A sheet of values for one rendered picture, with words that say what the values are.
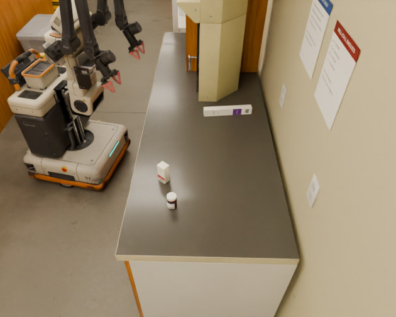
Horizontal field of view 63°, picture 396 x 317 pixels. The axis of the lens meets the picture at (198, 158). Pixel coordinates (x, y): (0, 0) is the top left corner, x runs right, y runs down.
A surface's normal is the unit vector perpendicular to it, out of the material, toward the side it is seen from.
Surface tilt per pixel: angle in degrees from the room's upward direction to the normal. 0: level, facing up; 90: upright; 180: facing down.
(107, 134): 0
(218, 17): 90
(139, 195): 2
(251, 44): 90
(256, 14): 90
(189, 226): 0
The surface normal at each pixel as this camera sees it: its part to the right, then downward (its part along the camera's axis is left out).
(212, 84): -0.02, 0.70
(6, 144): 0.01, -0.72
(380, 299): -1.00, -0.02
